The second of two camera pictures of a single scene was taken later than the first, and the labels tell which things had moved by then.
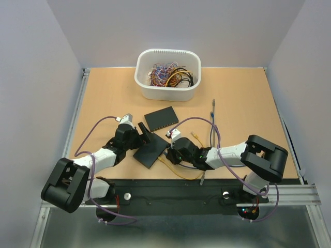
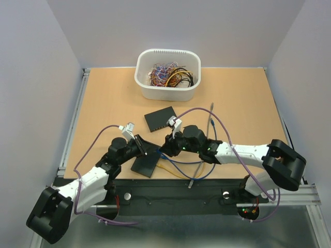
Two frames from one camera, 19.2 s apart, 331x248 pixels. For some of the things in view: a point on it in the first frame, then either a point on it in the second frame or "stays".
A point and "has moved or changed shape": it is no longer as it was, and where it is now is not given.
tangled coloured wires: x=170 y=74 stays
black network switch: x=147 y=154 has moved or changed shape
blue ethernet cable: x=196 y=168 → x=193 y=179
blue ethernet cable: x=212 y=115 has moved or changed shape
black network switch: x=161 y=119 stays
